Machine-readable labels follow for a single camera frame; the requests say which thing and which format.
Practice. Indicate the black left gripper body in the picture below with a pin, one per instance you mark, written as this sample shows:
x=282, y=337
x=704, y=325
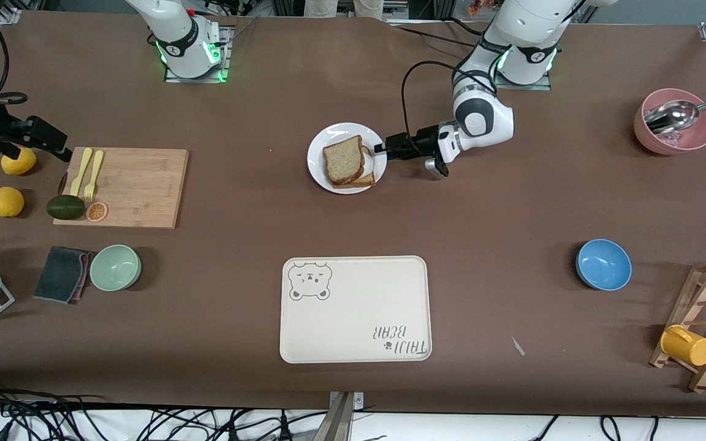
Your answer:
x=425, y=141

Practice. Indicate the pale seeded bread slice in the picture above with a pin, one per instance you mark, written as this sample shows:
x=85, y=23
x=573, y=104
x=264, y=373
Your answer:
x=344, y=160

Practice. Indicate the white round plate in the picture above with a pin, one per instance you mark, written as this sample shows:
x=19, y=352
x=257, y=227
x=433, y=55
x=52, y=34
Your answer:
x=319, y=156

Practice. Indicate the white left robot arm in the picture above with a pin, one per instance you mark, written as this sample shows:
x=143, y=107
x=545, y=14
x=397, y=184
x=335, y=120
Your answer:
x=500, y=125

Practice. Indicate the yellow plastic knife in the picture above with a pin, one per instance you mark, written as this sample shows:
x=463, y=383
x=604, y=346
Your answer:
x=81, y=171

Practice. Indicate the fried egg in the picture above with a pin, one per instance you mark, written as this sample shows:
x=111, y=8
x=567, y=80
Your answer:
x=368, y=164

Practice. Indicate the yellow lemon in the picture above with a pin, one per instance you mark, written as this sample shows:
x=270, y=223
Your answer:
x=16, y=164
x=7, y=202

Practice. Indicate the yellow plastic fork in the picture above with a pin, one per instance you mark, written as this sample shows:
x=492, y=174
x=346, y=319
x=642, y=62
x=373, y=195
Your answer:
x=97, y=165

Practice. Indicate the toast with fried egg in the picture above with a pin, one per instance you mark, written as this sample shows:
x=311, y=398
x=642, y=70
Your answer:
x=365, y=182

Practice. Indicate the green avocado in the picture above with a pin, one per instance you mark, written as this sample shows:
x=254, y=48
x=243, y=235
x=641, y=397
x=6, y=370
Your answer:
x=65, y=207

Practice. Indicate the orange slice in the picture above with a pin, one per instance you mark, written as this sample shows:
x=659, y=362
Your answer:
x=97, y=212

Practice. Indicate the bamboo cutting board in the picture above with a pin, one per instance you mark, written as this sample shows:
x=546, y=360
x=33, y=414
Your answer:
x=144, y=190

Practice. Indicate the dark grey folded cloth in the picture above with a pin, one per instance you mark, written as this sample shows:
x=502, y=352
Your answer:
x=59, y=275

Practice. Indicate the mint green bowl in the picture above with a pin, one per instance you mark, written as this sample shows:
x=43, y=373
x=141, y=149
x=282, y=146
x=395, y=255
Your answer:
x=114, y=268

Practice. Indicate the colourful artificial flowers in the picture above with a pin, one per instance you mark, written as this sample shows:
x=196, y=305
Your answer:
x=482, y=6

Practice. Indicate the person in beige trousers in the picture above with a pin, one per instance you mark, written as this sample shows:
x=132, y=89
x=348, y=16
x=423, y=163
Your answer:
x=319, y=7

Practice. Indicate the cream bear print tray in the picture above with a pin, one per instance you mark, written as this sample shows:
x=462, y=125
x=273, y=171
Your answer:
x=353, y=312

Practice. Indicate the blue bowl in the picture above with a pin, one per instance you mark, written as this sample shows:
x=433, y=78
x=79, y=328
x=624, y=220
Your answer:
x=603, y=264

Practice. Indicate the small white scrap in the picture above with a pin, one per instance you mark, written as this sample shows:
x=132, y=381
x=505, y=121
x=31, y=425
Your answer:
x=518, y=346

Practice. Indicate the metal scoop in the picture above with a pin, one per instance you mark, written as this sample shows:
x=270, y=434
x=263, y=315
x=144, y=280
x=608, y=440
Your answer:
x=675, y=116

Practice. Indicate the pink bowl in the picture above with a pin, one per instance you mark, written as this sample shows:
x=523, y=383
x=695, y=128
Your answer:
x=696, y=138

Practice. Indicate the wooden cup rack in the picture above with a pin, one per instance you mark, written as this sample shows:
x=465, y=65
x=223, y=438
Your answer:
x=687, y=312

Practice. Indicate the yellow mug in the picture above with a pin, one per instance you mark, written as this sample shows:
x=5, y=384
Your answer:
x=690, y=348

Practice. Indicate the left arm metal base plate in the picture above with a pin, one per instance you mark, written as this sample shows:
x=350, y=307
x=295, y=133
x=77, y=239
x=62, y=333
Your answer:
x=521, y=87

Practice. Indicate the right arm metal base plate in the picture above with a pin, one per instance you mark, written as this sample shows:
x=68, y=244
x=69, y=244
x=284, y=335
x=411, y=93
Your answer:
x=197, y=79

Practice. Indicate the metal camera post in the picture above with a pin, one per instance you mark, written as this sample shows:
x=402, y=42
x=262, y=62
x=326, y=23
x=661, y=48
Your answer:
x=341, y=422

